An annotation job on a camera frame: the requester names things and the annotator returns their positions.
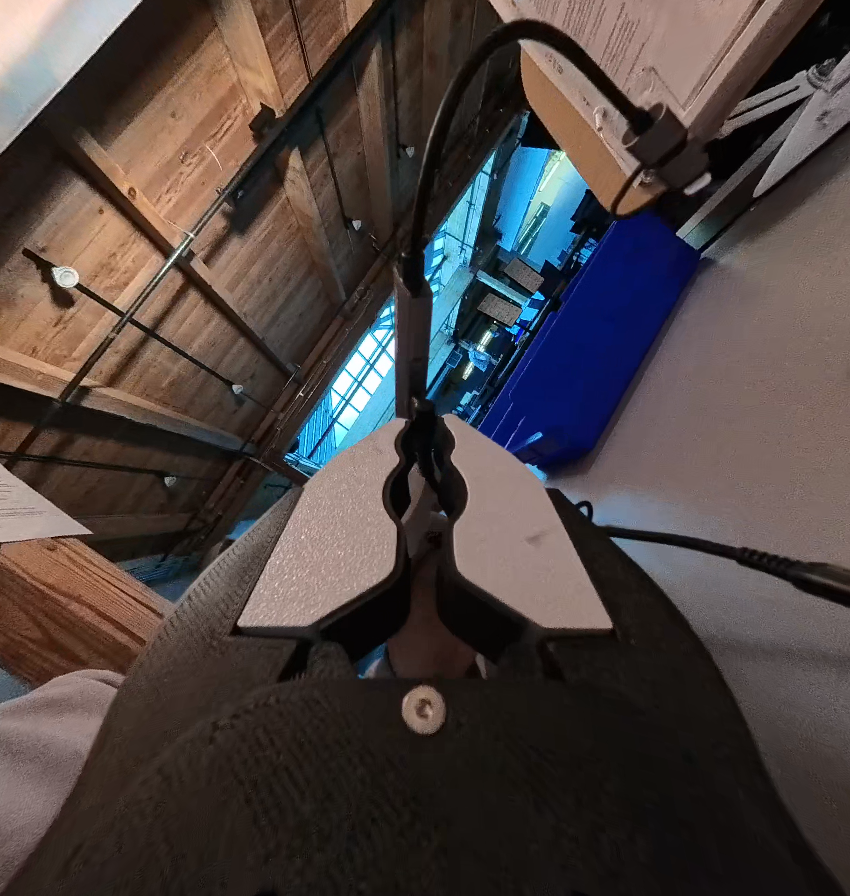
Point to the person in beige hoodie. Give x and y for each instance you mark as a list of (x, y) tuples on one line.
[(18, 756)]

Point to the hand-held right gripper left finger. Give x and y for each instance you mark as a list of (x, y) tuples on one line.
[(327, 553)]

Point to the black light track rod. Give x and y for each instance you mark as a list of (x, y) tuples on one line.
[(152, 333)]

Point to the blue plastic bin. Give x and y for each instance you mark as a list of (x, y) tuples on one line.
[(593, 336)]

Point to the metal ceiling pipe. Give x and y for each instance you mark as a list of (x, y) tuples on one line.
[(184, 243)]

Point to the hanging grey panel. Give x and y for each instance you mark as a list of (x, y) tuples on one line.
[(525, 274), (498, 309)]

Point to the white printed paper sheet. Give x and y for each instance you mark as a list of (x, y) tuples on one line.
[(25, 511)]

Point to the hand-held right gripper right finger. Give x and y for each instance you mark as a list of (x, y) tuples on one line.
[(523, 553)]

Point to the large window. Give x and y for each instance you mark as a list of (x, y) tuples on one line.
[(355, 378)]

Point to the wooden post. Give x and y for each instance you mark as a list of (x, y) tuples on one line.
[(61, 609)]

